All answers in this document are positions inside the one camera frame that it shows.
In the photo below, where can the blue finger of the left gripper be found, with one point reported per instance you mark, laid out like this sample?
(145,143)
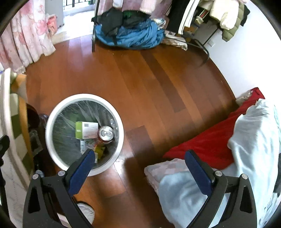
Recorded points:
(4,146)

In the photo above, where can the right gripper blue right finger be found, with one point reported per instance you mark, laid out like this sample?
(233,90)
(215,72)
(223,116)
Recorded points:
(201,172)

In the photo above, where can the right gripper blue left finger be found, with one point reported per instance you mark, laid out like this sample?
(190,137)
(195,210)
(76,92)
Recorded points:
(77,172)

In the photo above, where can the yellow panda snack bag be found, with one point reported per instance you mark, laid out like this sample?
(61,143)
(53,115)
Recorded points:
(99,151)

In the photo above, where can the green cardboard box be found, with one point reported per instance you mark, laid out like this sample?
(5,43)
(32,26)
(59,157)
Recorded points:
(86,130)

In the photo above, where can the red cola can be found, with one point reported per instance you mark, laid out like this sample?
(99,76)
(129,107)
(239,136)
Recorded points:
(105,134)

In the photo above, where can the white round trash bin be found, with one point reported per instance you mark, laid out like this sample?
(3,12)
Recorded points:
(62,145)

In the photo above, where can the red bed sheet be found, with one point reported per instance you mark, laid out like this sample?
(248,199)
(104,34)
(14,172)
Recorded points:
(211,144)

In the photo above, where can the grey slipper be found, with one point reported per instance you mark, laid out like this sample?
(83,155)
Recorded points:
(88,211)

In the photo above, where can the white diamond pattern tablecloth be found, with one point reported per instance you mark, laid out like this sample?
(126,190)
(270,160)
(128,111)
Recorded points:
(18,166)

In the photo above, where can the grey patterned pillow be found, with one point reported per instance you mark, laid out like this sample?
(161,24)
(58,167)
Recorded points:
(155,173)

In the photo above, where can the light blue blanket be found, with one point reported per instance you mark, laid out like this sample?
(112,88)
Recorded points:
(255,146)

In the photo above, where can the pink floral curtain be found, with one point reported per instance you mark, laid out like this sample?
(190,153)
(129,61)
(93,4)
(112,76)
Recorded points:
(26,38)

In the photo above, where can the blue clothes pile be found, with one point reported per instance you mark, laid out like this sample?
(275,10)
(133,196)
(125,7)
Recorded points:
(128,29)

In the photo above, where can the black clothes rack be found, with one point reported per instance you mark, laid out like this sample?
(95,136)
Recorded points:
(194,42)

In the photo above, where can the white puffer jacket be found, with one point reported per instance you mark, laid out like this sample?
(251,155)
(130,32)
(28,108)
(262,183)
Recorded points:
(224,11)

